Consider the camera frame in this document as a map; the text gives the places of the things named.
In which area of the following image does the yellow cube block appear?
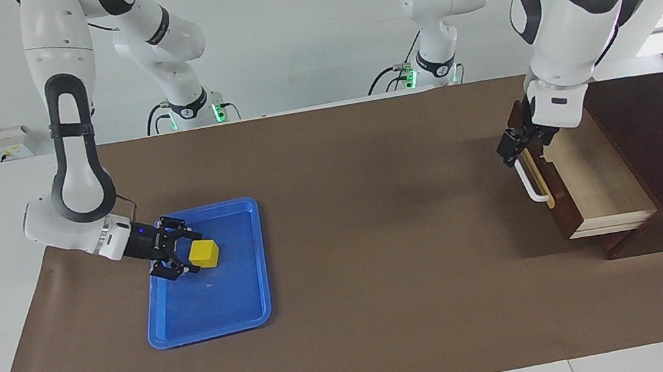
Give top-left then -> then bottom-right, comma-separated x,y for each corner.
186,236 -> 222,271

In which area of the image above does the blue plastic tray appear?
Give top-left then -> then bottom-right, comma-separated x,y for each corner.
127,195 -> 279,351

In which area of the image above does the white drawer handle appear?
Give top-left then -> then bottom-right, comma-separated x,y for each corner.
514,156 -> 551,207

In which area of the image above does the dark wooden drawer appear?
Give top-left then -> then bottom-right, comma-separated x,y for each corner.
503,80 -> 660,247

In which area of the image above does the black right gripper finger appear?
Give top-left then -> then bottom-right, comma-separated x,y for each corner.
156,211 -> 201,245
147,252 -> 201,285

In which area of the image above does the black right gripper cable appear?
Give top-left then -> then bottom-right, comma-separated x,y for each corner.
116,191 -> 140,223

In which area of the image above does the brown table mat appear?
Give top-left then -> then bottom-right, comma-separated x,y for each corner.
0,50 -> 663,372

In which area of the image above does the black base cable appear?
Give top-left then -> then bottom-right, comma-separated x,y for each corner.
143,101 -> 175,136
364,61 -> 420,98

